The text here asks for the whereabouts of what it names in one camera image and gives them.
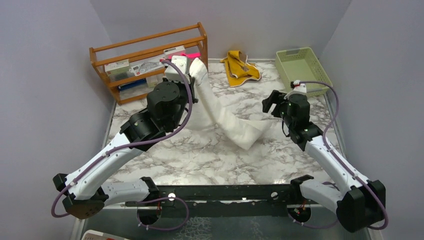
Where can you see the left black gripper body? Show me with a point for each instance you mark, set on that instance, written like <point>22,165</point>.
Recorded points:
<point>184,96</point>

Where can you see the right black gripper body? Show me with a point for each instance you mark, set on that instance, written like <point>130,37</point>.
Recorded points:
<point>280,109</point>

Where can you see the white towel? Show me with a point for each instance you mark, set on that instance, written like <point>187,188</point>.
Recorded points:
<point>209,112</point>

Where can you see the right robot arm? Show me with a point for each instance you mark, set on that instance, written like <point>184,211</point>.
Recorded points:
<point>356,201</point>

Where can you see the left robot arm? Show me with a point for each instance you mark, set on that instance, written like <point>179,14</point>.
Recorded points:
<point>86,191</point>

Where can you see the small white green box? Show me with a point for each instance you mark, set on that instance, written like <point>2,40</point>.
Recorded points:
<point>152,81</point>

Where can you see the green plastic basket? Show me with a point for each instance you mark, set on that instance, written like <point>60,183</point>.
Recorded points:
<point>302,64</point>

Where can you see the blue box on shelf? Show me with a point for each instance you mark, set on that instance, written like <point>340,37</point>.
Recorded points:
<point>130,85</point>

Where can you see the pink ruler set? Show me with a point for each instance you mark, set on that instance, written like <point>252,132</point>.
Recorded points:
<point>193,55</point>

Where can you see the yellow towel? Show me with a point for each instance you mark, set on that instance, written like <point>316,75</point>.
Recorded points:
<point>238,69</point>

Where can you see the clear protractor ruler pack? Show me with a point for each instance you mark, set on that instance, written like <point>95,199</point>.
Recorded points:
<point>146,65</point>

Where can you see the white pack behind pink ruler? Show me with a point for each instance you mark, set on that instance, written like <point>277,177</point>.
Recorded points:
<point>174,51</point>

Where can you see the wooden shelf rack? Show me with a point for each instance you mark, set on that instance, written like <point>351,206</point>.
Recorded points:
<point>200,42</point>

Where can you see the white box with red label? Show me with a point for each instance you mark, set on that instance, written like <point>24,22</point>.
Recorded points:
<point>117,69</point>

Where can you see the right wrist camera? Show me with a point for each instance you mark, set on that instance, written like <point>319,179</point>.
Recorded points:
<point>298,87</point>

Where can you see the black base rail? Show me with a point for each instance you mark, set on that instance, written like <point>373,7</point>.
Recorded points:
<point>214,201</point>

